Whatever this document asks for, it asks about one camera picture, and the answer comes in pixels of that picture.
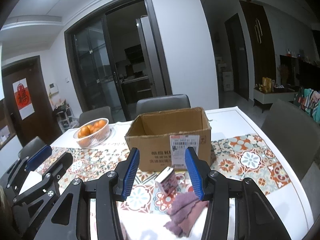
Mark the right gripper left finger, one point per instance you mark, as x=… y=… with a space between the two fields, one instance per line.
x=126 y=171

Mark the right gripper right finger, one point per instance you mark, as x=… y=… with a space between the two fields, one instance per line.
x=203 y=183

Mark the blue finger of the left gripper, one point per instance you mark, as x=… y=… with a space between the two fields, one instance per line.
x=36 y=160

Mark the small pink printed box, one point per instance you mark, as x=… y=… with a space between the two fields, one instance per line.
x=166 y=181

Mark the grey dining chair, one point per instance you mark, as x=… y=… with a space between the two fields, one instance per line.
x=31 y=148
x=102 y=112
x=294 y=133
x=162 y=103

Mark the mauve fleece towel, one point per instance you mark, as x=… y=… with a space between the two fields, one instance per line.
x=184 y=212

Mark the patterned table runner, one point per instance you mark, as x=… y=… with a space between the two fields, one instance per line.
x=236 y=158

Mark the brown cardboard box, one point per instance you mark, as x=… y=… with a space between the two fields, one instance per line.
x=162 y=138

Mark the white basket of oranges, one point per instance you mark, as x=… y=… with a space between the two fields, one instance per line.
x=92 y=133

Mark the white shelf rack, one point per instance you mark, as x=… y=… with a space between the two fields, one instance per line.
x=65 y=118

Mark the grey dining chair left back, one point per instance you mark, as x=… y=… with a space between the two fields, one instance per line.
x=102 y=112

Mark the red poster on door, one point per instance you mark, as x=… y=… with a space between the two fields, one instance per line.
x=23 y=98

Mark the white low cabinet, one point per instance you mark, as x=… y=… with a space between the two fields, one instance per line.
x=265 y=100

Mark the grey dining chair right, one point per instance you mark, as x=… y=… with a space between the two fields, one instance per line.
x=294 y=133

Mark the colourful clothes pile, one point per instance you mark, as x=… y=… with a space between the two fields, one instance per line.
x=307 y=100

